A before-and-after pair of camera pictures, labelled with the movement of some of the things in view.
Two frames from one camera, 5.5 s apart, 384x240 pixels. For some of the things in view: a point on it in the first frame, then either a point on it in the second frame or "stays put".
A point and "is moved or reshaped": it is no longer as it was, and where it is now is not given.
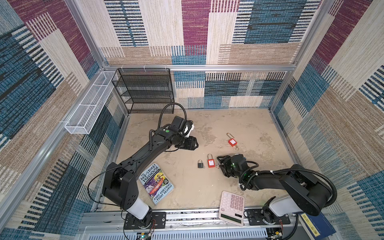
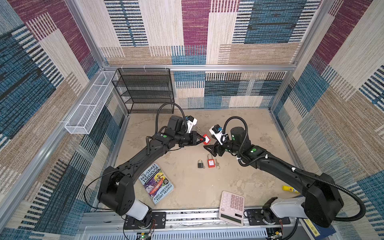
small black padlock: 200,164 stays put
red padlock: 232,142 is moved or reshaped
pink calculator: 231,209 stays put
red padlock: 211,161 stays put
